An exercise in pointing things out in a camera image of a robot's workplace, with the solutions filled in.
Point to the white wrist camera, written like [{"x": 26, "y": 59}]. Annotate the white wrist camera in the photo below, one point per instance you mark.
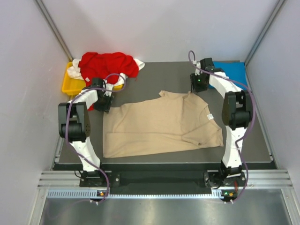
[
  {"x": 108, "y": 88},
  {"x": 197, "y": 66}
]

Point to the white t shirt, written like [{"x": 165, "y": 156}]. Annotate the white t shirt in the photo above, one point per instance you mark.
[{"x": 76, "y": 72}]

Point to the grey slotted cable duct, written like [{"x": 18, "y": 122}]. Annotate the grey slotted cable duct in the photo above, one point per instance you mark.
[{"x": 99, "y": 194}]

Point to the yellow plastic bin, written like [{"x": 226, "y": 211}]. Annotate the yellow plastic bin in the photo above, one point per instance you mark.
[{"x": 72, "y": 86}]

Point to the folded blue t shirt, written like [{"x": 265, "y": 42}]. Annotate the folded blue t shirt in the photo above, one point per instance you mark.
[{"x": 234, "y": 70}]

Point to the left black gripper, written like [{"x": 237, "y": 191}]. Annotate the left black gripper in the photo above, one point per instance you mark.
[{"x": 106, "y": 107}]

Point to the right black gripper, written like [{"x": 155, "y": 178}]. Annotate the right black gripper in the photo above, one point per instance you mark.
[{"x": 194, "y": 87}]

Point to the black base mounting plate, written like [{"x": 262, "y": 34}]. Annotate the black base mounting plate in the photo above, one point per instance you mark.
[{"x": 119, "y": 179}]

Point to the beige t shirt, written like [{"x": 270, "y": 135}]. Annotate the beige t shirt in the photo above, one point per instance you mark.
[{"x": 173, "y": 122}]

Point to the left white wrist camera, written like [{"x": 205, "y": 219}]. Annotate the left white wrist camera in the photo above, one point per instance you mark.
[{"x": 108, "y": 88}]

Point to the aluminium frame rail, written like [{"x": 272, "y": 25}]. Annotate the aluminium frame rail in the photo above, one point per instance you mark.
[{"x": 258, "y": 179}]

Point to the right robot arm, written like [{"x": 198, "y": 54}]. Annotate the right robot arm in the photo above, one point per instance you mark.
[{"x": 237, "y": 114}]

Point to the red t shirt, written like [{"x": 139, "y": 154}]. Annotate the red t shirt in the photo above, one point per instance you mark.
[{"x": 107, "y": 66}]

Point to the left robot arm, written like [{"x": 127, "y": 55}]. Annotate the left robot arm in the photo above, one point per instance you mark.
[{"x": 75, "y": 128}]

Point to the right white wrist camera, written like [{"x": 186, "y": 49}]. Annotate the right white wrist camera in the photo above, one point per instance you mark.
[{"x": 197, "y": 66}]

